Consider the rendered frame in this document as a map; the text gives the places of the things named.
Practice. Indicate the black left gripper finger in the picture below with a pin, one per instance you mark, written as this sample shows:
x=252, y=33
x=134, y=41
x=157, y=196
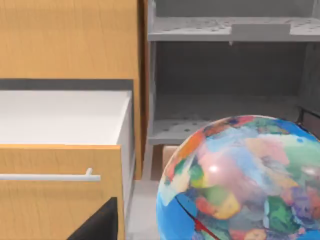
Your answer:
x=102, y=222

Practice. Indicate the colourful globe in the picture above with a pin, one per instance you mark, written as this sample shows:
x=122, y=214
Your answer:
x=240, y=185

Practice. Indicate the pale wooden drawer front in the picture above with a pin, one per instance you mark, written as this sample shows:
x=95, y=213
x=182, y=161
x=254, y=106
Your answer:
x=50, y=207

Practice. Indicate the white drawer inside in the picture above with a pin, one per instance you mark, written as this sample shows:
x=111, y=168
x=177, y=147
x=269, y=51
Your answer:
x=62, y=117

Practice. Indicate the wooden cupboard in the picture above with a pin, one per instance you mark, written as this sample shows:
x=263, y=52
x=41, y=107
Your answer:
x=67, y=37

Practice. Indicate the grey open shelf cabinet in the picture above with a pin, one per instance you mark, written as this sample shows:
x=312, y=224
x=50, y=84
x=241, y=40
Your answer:
x=225, y=75

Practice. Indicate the black frame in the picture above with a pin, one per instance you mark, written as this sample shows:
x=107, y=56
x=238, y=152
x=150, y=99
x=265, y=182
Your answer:
x=311, y=120

